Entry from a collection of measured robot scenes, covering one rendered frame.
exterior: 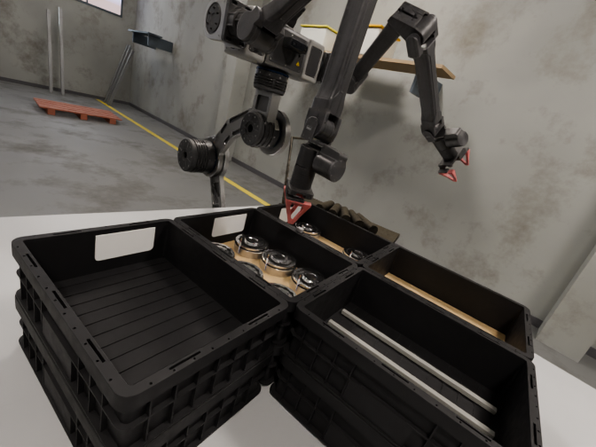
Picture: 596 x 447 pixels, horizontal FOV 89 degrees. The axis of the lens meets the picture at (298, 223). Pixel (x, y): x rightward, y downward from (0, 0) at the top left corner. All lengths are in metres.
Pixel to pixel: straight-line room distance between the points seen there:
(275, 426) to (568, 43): 3.63
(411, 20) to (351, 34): 0.36
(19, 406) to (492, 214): 3.53
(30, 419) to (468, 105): 3.75
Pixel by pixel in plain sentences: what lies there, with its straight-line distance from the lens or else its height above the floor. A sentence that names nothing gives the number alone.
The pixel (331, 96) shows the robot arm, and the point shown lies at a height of 1.30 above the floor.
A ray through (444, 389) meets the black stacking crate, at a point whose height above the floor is 0.83.
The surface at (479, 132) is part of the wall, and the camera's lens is 3.69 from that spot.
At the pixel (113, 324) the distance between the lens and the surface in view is 0.65.
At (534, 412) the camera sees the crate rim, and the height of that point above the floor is 0.93.
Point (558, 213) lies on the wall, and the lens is 3.57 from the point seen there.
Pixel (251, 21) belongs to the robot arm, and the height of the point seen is 1.44.
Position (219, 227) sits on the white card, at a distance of 0.91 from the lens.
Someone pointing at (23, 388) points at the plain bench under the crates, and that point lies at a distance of 0.75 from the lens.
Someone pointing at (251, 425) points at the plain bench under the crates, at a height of 0.70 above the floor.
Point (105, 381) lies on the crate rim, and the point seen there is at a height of 0.93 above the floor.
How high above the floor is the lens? 1.26
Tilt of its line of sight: 20 degrees down
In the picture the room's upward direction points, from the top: 16 degrees clockwise
